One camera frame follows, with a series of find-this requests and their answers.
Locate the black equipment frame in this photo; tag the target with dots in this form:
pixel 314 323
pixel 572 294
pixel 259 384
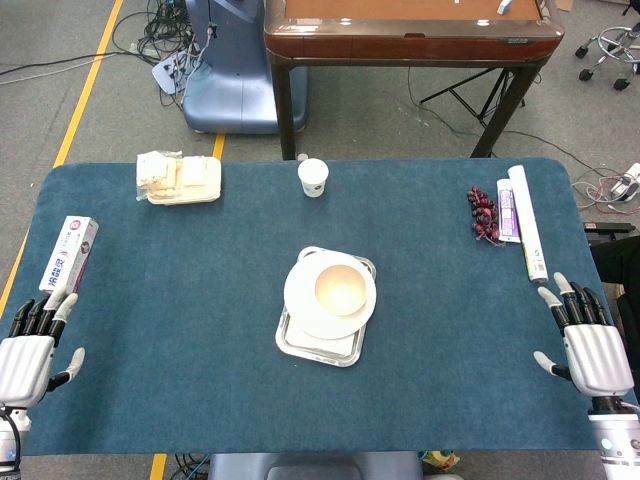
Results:
pixel 607 232

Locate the white power strip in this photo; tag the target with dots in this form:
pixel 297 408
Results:
pixel 170 72

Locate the blue table cloth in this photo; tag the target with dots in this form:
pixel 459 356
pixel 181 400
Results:
pixel 200 300

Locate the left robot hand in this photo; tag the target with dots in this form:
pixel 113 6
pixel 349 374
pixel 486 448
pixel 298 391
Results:
pixel 22 360

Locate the toothpaste box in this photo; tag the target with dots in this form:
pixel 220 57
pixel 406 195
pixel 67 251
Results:
pixel 70 255

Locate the white paper cup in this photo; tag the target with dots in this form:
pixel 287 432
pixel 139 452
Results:
pixel 313 177

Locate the white round plate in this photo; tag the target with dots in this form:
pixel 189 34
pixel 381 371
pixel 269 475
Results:
pixel 327 300

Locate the purple white toothpaste tube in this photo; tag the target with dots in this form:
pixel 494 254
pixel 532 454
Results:
pixel 508 212

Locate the silver metal tray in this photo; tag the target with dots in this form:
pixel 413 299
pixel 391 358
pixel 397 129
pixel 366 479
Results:
pixel 320 347

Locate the brown wooden table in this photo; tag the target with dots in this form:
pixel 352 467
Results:
pixel 410 35

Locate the wrapped bread package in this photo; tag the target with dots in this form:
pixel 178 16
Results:
pixel 157 172

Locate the blue grey robot chest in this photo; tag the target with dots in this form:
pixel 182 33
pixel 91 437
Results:
pixel 315 467

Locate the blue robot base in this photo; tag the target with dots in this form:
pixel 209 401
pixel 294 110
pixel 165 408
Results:
pixel 235 75

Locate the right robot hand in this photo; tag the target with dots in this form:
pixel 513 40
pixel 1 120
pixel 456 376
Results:
pixel 595 360

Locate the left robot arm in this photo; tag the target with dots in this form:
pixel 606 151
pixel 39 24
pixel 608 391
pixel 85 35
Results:
pixel 10 435

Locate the beige rectangular tray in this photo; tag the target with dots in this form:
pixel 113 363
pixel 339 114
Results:
pixel 192 182

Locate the beige ceramic bowl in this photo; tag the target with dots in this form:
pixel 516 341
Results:
pixel 340 291

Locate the purple grape bunch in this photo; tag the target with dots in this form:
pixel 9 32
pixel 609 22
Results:
pixel 481 215

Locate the white rolled paper tube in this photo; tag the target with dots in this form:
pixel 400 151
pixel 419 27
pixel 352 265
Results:
pixel 527 225

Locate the office chair base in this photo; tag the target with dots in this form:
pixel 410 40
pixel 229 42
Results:
pixel 607 47

